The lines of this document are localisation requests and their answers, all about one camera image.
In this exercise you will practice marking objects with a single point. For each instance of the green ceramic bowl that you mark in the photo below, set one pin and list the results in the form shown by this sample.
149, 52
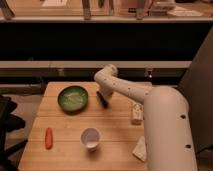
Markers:
73, 98

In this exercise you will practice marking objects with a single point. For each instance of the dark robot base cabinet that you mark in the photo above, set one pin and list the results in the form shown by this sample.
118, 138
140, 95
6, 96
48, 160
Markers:
197, 87

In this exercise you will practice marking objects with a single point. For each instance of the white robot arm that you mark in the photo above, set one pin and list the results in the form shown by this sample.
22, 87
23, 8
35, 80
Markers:
167, 131

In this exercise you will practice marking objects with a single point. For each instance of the black rectangular block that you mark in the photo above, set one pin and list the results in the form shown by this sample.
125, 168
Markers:
102, 100

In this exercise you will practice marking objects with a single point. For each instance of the white plastic bottle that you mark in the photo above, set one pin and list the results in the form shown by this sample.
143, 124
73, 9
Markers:
137, 114

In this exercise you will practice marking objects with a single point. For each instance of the white paper cup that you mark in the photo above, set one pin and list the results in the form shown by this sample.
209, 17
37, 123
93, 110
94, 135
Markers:
90, 138

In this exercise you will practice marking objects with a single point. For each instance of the orange carrot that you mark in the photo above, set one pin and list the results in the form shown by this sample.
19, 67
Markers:
48, 138

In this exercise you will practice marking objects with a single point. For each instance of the black office chair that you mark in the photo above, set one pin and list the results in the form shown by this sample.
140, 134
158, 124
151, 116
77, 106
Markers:
8, 123

